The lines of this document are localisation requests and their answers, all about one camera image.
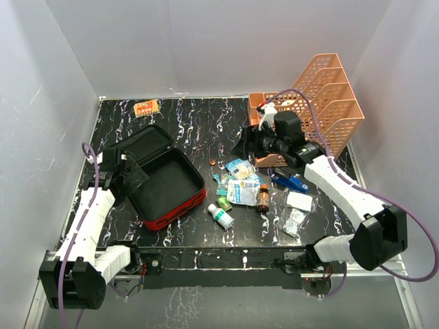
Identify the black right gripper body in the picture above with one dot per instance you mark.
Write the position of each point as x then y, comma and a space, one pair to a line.
267, 143

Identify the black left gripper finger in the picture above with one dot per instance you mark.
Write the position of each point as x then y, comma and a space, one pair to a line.
126, 159
136, 178

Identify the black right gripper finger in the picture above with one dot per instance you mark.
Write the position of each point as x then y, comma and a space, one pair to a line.
244, 147
251, 131

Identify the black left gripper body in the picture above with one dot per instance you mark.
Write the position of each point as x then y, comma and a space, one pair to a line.
123, 192

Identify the red black medicine case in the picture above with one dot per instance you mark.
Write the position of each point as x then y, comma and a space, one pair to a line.
174, 185

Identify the brown medicine bottle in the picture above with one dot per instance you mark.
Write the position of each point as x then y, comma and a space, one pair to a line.
263, 199

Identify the green wind oil box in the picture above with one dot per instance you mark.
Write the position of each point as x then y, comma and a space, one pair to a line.
223, 203

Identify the white gauze pad bag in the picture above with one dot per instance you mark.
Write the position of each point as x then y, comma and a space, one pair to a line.
301, 201

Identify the white green pill bottle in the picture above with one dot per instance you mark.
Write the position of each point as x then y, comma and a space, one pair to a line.
220, 216

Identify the clear plastic packet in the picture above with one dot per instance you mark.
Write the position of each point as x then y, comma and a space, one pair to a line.
291, 220

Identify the teal round tape packet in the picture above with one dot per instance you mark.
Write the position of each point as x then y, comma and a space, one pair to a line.
222, 183

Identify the white blue gauze packet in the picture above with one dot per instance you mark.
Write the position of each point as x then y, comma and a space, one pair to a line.
242, 192

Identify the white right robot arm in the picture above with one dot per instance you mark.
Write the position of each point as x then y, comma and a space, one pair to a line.
380, 229

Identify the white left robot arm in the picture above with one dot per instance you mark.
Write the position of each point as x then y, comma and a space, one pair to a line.
89, 219

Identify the blue cotton swab bag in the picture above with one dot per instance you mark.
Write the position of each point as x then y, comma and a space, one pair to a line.
243, 170

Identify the blue stapler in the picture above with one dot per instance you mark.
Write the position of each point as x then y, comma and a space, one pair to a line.
283, 178

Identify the orange mesh file organizer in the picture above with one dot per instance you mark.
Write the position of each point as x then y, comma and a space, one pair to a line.
329, 102

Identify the orange snack packet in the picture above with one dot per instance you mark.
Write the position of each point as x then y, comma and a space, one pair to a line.
146, 108

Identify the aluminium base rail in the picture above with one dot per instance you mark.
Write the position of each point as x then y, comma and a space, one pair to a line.
230, 267

